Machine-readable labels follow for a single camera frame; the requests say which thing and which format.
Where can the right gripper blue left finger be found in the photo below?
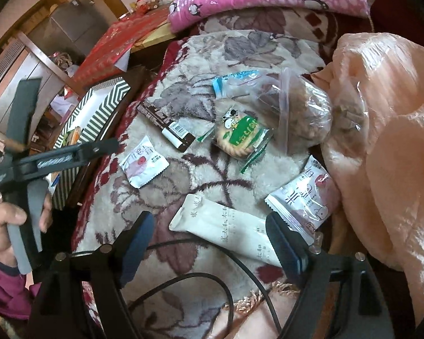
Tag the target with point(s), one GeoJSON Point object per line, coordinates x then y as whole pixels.
{"type": "Point", "coordinates": [136, 242]}

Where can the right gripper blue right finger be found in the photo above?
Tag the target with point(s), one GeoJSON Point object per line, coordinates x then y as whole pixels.
{"type": "Point", "coordinates": [290, 248]}

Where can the white long stick packet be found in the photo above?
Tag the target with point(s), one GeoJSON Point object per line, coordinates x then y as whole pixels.
{"type": "Point", "coordinates": [239, 232]}

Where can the white pink snack packet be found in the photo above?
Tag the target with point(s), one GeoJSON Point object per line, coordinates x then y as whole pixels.
{"type": "Point", "coordinates": [307, 201]}

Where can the small white red snack packet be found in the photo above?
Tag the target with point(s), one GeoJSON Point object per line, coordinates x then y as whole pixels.
{"type": "Point", "coordinates": [143, 164]}

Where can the dark chocolate bar packet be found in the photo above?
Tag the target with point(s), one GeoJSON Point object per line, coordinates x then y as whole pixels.
{"type": "Point", "coordinates": [171, 129]}

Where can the green cow cookie packet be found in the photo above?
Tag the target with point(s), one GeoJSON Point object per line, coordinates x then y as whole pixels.
{"type": "Point", "coordinates": [240, 135]}

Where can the clear zip bag of nuts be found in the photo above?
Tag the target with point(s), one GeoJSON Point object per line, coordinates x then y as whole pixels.
{"type": "Point", "coordinates": [307, 116]}

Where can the blue clear snack bag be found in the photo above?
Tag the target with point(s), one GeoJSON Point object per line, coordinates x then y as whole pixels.
{"type": "Point", "coordinates": [249, 86]}

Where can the green wafer biscuit packet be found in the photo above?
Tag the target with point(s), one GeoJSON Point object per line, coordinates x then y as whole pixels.
{"type": "Point", "coordinates": [71, 137]}

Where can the maroon sleeve forearm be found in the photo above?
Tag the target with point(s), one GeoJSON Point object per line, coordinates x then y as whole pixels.
{"type": "Point", "coordinates": [16, 299]}

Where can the person's left hand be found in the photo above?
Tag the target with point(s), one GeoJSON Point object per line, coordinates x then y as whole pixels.
{"type": "Point", "coordinates": [10, 214]}

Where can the green striped white tray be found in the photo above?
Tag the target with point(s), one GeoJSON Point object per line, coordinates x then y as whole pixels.
{"type": "Point", "coordinates": [90, 116]}

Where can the floral plush blanket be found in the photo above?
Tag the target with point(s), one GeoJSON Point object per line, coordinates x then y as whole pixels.
{"type": "Point", "coordinates": [189, 290]}

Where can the wooden chair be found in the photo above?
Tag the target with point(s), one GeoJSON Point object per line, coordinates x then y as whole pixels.
{"type": "Point", "coordinates": [25, 58]}

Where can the peach satin blanket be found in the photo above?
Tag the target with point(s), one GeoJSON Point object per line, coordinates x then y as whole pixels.
{"type": "Point", "coordinates": [382, 180]}

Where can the red patterned tablecloth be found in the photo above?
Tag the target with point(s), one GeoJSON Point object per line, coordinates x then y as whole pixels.
{"type": "Point", "coordinates": [112, 46]}

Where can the santa plush toy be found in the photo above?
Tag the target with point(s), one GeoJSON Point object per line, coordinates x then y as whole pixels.
{"type": "Point", "coordinates": [141, 7]}

